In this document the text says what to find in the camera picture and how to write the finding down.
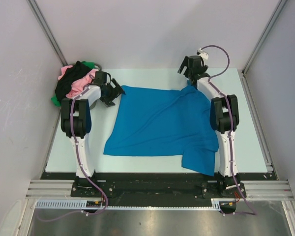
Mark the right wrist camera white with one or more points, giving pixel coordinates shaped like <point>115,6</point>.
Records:
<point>202,52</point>

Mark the black t shirt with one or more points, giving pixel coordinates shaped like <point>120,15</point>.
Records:
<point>71,74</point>

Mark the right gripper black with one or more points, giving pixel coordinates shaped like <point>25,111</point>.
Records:
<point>186,63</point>

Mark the pink t shirt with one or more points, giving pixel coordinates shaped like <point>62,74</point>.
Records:
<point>76,86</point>

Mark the grey laundry basket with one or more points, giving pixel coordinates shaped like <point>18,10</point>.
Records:
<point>97,66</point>

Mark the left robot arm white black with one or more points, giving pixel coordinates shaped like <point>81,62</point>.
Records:
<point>75,120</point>

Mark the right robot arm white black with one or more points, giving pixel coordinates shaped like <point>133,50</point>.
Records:
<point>224,119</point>

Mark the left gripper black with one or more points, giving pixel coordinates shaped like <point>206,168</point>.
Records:
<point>116,92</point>

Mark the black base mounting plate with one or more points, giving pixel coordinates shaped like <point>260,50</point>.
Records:
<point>160,189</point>

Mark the blue t shirt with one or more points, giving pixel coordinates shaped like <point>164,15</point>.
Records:
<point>155,122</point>

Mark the aluminium frame rail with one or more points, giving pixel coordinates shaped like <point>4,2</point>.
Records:
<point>263,190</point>

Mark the white slotted cable duct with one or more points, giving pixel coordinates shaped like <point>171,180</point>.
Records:
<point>209,205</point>

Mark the green t shirt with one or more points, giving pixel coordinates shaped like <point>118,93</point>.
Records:
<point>88,64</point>

